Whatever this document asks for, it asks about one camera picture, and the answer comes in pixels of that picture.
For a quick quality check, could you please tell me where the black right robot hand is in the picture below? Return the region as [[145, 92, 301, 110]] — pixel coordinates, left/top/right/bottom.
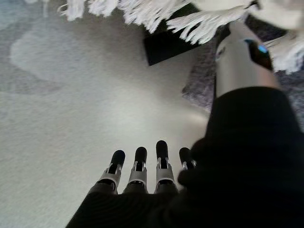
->
[[65, 21, 304, 228]]

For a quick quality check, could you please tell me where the white fringed cushion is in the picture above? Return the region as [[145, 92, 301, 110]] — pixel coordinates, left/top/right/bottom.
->
[[57, 0, 304, 74]]

